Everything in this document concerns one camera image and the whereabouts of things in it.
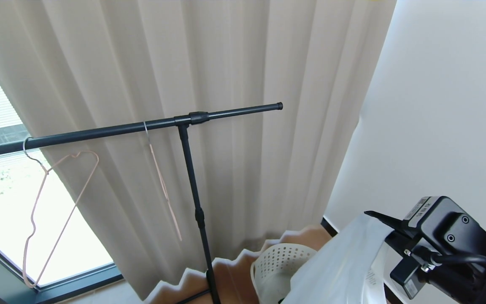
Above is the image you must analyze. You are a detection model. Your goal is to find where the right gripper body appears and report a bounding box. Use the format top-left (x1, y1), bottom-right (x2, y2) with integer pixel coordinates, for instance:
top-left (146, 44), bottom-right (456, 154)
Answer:
top-left (384, 230), bottom-right (429, 301)

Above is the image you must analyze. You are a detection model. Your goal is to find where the white garment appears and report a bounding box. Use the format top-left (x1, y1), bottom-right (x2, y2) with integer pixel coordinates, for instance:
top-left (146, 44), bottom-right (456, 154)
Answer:
top-left (280, 212), bottom-right (396, 304)

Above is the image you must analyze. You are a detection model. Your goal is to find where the white laundry basket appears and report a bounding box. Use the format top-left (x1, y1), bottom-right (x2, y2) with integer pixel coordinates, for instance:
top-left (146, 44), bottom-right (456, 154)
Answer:
top-left (250, 242), bottom-right (318, 304)

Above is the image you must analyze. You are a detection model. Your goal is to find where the pink clothes hanger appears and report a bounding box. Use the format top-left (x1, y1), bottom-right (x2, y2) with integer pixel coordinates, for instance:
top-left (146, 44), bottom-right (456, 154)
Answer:
top-left (22, 136), bottom-right (100, 289)
top-left (143, 121), bottom-right (184, 242)

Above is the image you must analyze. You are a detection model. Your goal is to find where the black clothes rack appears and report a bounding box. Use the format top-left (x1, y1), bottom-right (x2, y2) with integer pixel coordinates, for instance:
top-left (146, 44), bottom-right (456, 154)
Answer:
top-left (0, 102), bottom-right (284, 304)

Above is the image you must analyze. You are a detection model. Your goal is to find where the beige curtain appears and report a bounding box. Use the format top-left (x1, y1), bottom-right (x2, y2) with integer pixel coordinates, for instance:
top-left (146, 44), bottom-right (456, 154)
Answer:
top-left (0, 0), bottom-right (398, 301)

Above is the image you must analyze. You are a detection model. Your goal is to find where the black cable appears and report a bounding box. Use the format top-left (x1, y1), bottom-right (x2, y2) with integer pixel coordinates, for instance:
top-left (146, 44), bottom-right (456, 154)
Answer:
top-left (412, 247), bottom-right (486, 277)

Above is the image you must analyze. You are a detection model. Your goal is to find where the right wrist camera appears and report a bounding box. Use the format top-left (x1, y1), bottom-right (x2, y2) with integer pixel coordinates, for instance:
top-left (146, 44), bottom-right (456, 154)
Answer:
top-left (402, 196), bottom-right (486, 271)

